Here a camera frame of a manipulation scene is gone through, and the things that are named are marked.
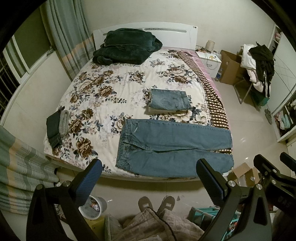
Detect blue denim jeans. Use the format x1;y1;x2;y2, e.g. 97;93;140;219
116;119;234;178

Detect white round bin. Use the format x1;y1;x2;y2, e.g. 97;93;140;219
78;195;107;220

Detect small cardboard box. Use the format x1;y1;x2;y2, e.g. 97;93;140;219
227;163;259;187

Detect yellow box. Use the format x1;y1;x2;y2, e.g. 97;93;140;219
86;216;105;240

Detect right grey slipper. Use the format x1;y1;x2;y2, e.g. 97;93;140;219
157;195;176;212

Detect grey slipper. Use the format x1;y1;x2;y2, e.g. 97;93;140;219
157;195;176;212
138;196;153;212

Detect white wardrobe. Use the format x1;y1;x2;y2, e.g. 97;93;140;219
267;26;295;142

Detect grey quilted trousers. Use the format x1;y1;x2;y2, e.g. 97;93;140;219
104;208;204;240

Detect left grey slipper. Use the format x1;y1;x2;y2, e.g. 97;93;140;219
138;196;153;212

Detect green plaid curtain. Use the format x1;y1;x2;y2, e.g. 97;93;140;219
0;127;59;215

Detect folded dark and grey clothes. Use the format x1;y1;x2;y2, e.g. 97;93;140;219
46;107;70;149

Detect brown checkered sheet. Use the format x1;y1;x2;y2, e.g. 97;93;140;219
176;51;233;155

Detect floral bed quilt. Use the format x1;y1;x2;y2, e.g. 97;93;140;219
44;49;211;179

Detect folded blue jeans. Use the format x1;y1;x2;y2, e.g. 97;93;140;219
149;88;191;111

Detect chair with piled clothes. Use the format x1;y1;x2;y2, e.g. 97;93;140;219
238;43;275;108

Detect brown cardboard box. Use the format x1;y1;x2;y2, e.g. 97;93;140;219
220;50;246;85

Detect white nightstand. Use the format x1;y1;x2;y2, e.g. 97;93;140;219
196;51;222;78

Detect white thread cone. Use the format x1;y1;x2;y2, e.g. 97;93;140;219
205;40;215;52

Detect dark green plush blanket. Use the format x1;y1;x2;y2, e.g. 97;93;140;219
92;28;163;65

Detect white bed headboard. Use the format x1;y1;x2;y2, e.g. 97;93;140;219
93;22;198;50

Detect green striped curtain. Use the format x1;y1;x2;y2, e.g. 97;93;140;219
40;1;95;79

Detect window frame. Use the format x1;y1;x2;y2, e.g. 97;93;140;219
3;36;55;117

